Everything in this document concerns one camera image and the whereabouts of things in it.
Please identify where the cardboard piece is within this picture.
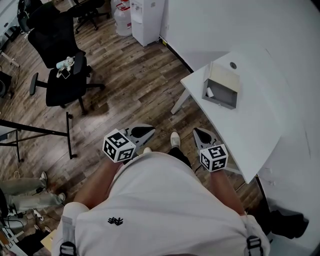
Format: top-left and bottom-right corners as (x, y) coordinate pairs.
(40, 229), (60, 252)

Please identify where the person's right forearm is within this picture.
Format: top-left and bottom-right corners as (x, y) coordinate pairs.
(208, 169), (247, 216)

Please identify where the grey box with lid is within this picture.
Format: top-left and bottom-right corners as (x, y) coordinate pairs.
(201, 61), (242, 110)

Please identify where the white table leg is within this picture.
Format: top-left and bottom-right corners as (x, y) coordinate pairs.
(170, 88), (194, 116)

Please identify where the white water dispenser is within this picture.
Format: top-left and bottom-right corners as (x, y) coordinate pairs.
(129, 0), (166, 47)

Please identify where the black mesh office chair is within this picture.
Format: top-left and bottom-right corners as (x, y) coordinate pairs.
(26, 0), (106, 116)

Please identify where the black bag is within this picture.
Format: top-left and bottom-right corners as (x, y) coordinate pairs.
(269, 209), (310, 240)

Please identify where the person's white t-shirt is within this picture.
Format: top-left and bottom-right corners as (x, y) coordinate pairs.
(51, 151), (271, 256)

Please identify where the person's left forearm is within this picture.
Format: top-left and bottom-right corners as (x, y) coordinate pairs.
(73, 157), (127, 209)

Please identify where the white power strip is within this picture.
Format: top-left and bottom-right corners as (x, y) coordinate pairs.
(33, 208), (45, 222)

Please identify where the clear water jug red label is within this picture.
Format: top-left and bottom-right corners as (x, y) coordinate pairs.
(113, 2), (133, 37)

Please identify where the black harness buckle strap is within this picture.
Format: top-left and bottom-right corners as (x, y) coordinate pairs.
(59, 240), (77, 256)
(245, 234), (264, 256)

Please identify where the person's black trouser leg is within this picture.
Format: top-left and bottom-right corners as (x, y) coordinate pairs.
(167, 147), (193, 169)

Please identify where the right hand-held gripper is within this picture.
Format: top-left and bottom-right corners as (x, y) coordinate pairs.
(192, 127), (229, 173)

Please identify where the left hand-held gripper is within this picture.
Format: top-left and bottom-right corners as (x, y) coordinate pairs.
(102, 123), (157, 164)

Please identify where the black swivel office chair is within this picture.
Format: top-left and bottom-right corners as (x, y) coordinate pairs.
(74, 0), (111, 35)

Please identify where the white desk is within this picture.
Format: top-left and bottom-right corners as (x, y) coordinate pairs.
(0, 0), (29, 50)

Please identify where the black metal frame table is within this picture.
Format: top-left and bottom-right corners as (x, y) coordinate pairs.
(0, 111), (79, 163)

